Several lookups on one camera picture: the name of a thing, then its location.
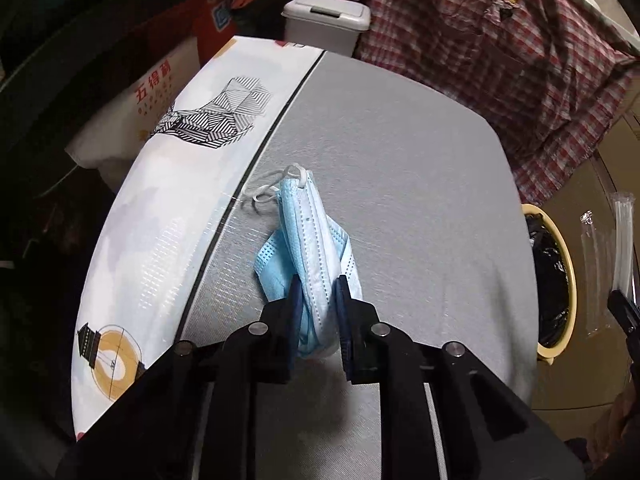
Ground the blue face mask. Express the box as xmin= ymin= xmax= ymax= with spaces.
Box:
xmin=243 ymin=162 xmax=363 ymax=358

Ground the clear drinking straws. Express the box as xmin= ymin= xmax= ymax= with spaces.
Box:
xmin=611 ymin=191 xmax=635 ymax=293

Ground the orange cardboard box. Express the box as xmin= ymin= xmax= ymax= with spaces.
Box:
xmin=190 ymin=0 xmax=301 ymax=68

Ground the white bag with red print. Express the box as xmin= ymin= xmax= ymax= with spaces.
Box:
xmin=65 ymin=67 xmax=176 ymax=196

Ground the person's right hand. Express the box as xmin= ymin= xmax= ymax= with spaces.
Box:
xmin=590 ymin=385 xmax=640 ymax=466

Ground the red plaid shirt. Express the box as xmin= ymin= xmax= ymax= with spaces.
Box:
xmin=320 ymin=0 xmax=640 ymax=208

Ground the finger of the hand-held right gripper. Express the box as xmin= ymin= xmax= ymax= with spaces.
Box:
xmin=607 ymin=288 xmax=640 ymax=334

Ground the black shelf rack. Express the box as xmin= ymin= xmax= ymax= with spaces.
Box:
xmin=0 ymin=0 xmax=301 ymax=201

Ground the clear plastic straw wrapper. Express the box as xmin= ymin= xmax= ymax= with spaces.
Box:
xmin=579 ymin=210 xmax=602 ymax=336

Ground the yellow trash bin black liner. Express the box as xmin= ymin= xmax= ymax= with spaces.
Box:
xmin=520 ymin=202 xmax=578 ymax=366

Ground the beige kitchen cabinet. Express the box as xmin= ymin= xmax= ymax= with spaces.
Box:
xmin=520 ymin=0 xmax=640 ymax=441

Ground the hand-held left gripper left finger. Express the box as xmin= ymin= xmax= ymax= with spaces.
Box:
xmin=55 ymin=275 xmax=303 ymax=480

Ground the white lidded bin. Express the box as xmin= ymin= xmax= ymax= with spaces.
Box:
xmin=281 ymin=0 xmax=372 ymax=58

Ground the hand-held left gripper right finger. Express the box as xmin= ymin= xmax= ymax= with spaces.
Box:
xmin=335 ymin=275 xmax=586 ymax=480

